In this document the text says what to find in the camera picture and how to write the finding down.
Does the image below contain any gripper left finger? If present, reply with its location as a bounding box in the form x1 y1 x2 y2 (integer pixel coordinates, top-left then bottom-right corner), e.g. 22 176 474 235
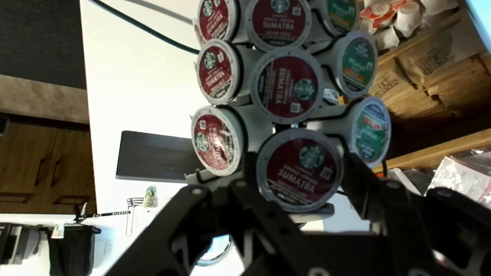
105 152 319 276

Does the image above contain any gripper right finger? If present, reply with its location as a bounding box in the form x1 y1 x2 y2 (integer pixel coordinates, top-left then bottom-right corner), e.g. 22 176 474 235
341 152 491 276

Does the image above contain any red coffee pod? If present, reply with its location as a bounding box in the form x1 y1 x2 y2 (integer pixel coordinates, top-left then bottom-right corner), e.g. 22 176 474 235
197 0 241 43
191 105 270 177
244 0 312 53
250 48 326 124
196 39 262 106
255 128 344 214

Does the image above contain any green and blue coffee pod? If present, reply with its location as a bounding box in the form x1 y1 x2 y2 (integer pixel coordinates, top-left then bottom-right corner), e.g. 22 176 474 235
307 96 392 169

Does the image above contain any small green bottle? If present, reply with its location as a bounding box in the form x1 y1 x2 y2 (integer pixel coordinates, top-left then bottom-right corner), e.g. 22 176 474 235
143 186 159 208

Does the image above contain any clear plastic bag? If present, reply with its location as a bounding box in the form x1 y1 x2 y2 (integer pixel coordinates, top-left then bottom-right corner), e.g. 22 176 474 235
425 148 491 210

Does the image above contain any wooden condiment organizer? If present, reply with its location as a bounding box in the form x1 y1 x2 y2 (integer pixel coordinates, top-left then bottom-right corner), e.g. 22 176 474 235
367 8 491 174

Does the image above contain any dark flat panel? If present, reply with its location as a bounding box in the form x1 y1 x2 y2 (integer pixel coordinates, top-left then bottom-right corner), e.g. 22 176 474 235
115 130 204 183

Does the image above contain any black bag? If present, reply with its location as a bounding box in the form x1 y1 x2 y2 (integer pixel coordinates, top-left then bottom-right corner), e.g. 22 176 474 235
48 224 102 276

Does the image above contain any row of brown paper packets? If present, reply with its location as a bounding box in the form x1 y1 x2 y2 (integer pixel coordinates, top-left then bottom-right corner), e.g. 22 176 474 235
367 23 491 120

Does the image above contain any wooden cabinet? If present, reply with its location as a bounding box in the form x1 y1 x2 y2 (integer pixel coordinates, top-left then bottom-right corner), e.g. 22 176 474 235
0 74 97 215

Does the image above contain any heap of creamer cups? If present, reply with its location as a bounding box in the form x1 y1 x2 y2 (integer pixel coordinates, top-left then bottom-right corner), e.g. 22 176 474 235
359 0 460 51

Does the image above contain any round metal ring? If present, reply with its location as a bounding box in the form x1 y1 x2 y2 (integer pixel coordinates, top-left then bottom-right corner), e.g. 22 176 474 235
196 235 233 267

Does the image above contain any wire rack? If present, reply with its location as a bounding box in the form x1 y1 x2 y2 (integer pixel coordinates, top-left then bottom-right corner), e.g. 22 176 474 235
126 197 145 237

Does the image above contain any black wire pod stand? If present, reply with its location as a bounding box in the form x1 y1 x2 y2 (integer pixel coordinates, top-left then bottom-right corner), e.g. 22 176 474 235
184 0 388 223

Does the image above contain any black cable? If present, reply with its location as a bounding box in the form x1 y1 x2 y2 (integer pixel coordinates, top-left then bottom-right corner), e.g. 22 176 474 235
88 0 200 55

